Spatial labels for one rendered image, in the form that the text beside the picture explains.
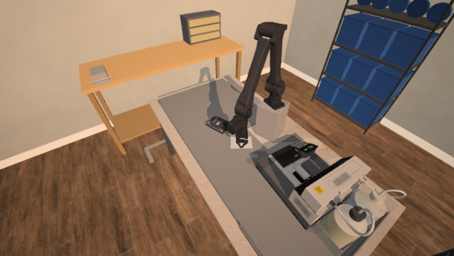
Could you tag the white multiwell plate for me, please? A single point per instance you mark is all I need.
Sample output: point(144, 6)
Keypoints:
point(235, 146)

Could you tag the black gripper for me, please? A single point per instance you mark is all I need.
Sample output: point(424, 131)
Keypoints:
point(244, 135)

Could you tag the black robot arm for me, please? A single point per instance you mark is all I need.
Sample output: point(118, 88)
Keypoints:
point(274, 85)

